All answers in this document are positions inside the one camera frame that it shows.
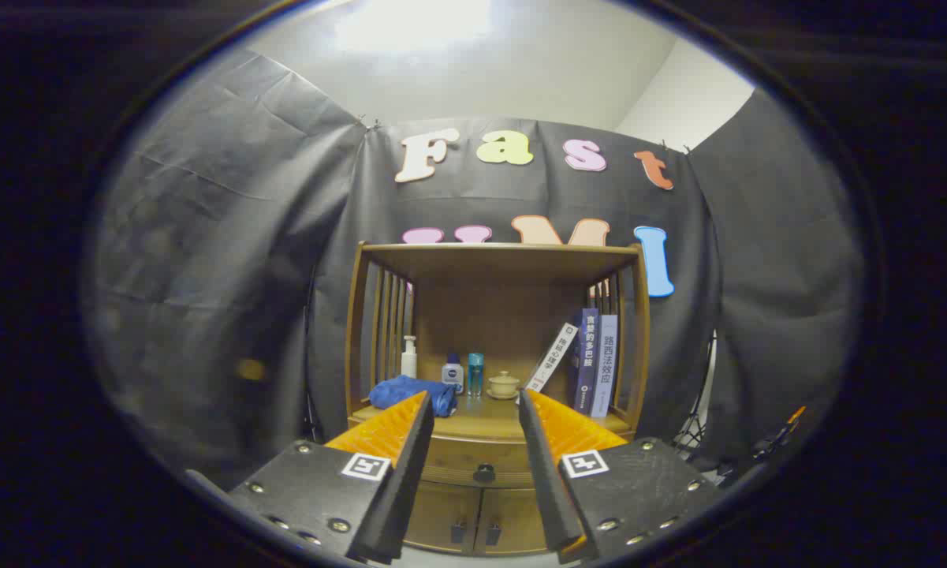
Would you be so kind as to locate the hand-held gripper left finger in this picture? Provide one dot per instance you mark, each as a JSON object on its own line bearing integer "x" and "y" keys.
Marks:
{"x": 406, "y": 473}

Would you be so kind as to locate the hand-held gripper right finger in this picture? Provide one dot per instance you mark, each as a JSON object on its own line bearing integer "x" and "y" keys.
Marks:
{"x": 544, "y": 473}

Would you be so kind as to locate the wooden drawer with black knob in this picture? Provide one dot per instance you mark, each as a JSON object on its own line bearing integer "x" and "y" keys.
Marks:
{"x": 457, "y": 457}

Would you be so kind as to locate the wooden countertop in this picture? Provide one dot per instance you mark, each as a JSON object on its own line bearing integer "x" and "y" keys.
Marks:
{"x": 489, "y": 422}

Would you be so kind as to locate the wooden cabinet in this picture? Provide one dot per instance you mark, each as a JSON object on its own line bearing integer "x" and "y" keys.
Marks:
{"x": 481, "y": 272}

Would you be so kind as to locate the blue folded towel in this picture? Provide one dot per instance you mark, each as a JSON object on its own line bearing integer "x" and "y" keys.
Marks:
{"x": 402, "y": 388}

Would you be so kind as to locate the beige lidded teacup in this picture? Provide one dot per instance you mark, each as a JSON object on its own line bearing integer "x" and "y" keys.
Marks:
{"x": 503, "y": 385}

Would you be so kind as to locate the white bottle with blue cap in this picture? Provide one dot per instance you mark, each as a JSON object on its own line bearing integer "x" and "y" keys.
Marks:
{"x": 452, "y": 375}

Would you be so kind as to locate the white pump bottle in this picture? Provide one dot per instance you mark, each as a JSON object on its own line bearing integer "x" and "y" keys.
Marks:
{"x": 409, "y": 361}

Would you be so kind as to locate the dark blue book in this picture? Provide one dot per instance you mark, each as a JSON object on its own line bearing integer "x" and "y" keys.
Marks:
{"x": 586, "y": 363}

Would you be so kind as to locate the white book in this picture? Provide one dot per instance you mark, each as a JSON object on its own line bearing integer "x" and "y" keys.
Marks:
{"x": 552, "y": 355}

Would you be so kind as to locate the clear blue bottle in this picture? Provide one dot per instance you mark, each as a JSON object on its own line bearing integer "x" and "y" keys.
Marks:
{"x": 475, "y": 375}

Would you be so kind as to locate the pale grey book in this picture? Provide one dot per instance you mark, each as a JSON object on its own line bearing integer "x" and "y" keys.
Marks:
{"x": 605, "y": 367}

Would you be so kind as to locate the black device with orange tip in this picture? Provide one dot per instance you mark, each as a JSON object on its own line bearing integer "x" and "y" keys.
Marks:
{"x": 781, "y": 438}

